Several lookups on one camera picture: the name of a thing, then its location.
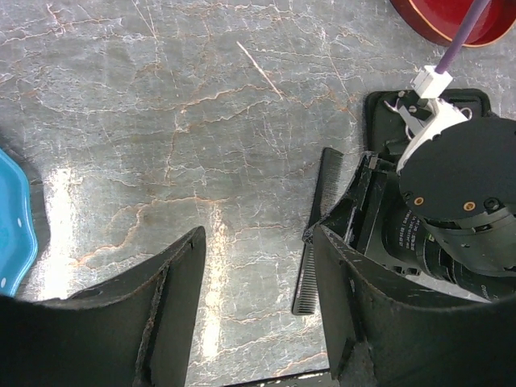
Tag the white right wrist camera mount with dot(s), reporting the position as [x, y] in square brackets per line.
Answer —
[425, 114]

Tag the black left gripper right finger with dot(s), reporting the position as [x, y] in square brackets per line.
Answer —
[414, 336]

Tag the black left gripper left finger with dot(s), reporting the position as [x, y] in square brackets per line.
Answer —
[135, 329]

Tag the red round lacquer tray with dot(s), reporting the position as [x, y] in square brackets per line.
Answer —
[438, 21]

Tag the blue dotted plate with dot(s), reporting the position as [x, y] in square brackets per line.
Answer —
[19, 245]

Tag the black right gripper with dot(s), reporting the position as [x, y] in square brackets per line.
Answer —
[449, 212]

